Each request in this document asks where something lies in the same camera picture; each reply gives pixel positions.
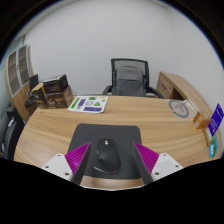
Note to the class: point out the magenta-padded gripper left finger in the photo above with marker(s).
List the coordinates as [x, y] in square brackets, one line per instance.
[77, 159]

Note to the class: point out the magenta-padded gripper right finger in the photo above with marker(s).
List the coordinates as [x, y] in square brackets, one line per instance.
[147, 159]

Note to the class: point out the black computer mouse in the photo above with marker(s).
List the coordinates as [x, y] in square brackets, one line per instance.
[107, 156]

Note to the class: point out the dark grey mouse pad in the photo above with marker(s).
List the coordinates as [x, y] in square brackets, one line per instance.
[110, 131]

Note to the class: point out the white printed leaflet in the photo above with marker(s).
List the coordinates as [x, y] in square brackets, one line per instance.
[88, 104]

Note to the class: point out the brown printed cardboard box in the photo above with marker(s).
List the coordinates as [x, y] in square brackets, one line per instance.
[60, 99]

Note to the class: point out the small blue packet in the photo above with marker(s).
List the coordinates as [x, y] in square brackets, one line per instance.
[211, 151]

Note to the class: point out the small tan box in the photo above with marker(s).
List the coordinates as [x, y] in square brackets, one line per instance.
[207, 136]

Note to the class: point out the orange-brown cardboard box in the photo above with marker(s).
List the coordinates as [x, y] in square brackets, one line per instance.
[201, 120]

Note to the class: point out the green packet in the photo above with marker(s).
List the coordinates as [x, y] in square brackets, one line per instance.
[215, 143]

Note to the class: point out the large black padded chair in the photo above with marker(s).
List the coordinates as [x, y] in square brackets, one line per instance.
[10, 133]

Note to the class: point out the small dark cardboard box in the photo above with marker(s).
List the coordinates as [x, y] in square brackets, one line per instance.
[39, 96]

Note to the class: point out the black printed box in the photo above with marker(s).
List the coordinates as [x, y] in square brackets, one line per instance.
[55, 83]

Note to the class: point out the purple card package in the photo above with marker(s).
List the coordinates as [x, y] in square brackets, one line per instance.
[216, 120]

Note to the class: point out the grey backpack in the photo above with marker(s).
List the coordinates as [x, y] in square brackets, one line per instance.
[129, 81]

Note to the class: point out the wooden side desk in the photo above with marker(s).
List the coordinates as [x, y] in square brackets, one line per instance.
[173, 83]

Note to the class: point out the black mesh office chair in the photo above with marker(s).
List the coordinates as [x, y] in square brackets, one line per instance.
[146, 71]

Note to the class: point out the small black swivel chair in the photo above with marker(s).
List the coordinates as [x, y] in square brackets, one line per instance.
[32, 83]

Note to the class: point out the wooden shelf unit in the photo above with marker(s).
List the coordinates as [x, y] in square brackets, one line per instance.
[20, 73]

